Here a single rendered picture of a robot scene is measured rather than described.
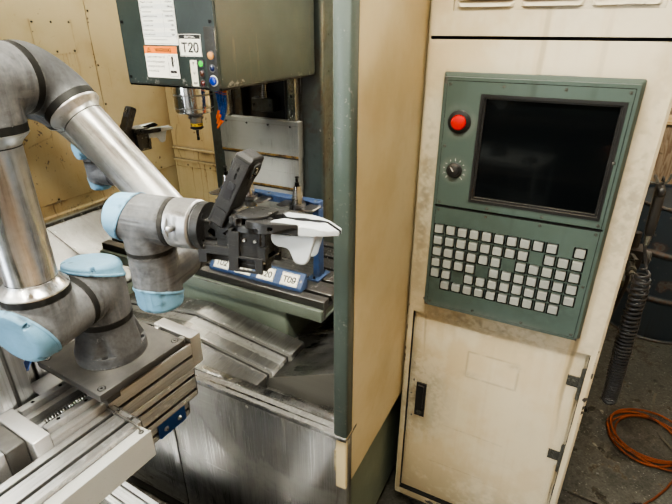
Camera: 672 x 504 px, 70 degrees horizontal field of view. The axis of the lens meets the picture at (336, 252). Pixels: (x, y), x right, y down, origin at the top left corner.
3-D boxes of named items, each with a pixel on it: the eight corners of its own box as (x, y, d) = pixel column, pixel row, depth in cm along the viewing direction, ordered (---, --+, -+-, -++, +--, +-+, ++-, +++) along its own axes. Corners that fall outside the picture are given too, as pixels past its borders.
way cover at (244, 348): (260, 411, 165) (257, 375, 159) (85, 341, 203) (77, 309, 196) (305, 362, 190) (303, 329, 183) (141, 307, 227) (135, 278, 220)
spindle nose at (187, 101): (222, 110, 201) (219, 80, 196) (193, 116, 189) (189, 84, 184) (196, 107, 209) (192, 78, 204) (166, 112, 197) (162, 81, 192)
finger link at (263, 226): (306, 232, 66) (250, 225, 69) (306, 219, 66) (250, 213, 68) (293, 240, 62) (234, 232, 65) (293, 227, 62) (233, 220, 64)
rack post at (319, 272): (318, 283, 191) (317, 213, 178) (306, 280, 193) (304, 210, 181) (330, 272, 199) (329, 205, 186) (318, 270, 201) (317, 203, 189)
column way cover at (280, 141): (300, 223, 249) (297, 122, 227) (228, 209, 268) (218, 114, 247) (305, 220, 253) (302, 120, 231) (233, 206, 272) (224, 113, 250)
